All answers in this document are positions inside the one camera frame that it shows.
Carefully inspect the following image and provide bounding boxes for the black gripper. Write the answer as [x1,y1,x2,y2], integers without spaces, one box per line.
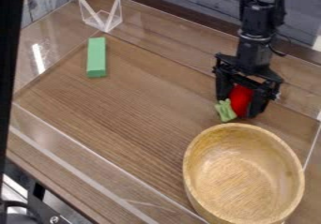
[213,52,283,118]

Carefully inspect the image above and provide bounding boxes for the red plush strawberry toy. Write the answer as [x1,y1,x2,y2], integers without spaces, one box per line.
[214,85,253,123]

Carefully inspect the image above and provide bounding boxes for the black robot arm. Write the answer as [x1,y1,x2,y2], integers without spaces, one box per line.
[213,0,286,118]

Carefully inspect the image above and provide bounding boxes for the wooden bowl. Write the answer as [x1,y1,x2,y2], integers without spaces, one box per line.
[182,123,305,224]

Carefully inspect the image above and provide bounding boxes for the clear acrylic tray walls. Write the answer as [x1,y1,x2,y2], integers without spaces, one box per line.
[8,0,321,224]

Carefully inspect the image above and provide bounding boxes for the green rectangular block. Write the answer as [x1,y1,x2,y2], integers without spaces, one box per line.
[87,37,107,78]

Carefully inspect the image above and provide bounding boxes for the black vertical pole foreground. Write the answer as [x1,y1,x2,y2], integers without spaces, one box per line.
[0,0,24,197]

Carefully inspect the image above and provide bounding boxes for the black cable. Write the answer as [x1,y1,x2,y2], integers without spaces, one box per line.
[1,201,35,224]

